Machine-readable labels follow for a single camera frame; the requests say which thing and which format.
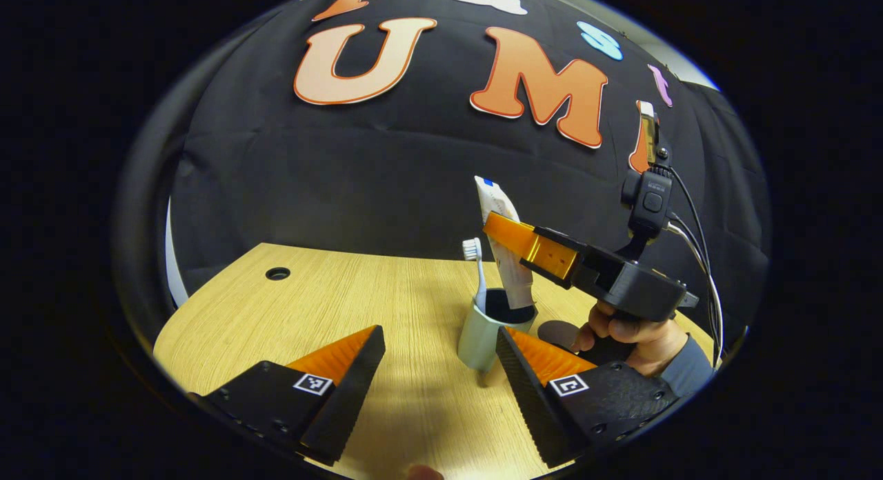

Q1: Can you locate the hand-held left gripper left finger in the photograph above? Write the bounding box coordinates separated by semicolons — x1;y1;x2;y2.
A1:
188;325;387;467

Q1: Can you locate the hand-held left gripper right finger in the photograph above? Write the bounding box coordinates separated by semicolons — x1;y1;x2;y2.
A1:
496;326;691;469

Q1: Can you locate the white toothpaste tube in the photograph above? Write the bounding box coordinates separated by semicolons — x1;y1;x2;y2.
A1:
474;176;536;310

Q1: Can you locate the white toothbrush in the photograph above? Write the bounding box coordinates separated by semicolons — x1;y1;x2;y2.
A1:
462;237;489;315

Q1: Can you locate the dark round coaster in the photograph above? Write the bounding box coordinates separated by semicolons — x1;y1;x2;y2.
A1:
537;320;587;351

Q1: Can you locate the light blue cup wooden handle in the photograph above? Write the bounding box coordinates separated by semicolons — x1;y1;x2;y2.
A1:
457;290;539;372

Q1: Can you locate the wooden desktop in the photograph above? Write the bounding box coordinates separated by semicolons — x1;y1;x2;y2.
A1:
153;243;718;480

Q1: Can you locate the black backdrop cloth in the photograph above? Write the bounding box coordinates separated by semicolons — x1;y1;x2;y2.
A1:
114;0;772;350

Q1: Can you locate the white cable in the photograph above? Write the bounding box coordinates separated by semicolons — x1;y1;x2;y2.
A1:
665;221;724;367

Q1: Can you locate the black cable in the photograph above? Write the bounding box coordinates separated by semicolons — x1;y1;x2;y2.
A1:
666;166;711;274

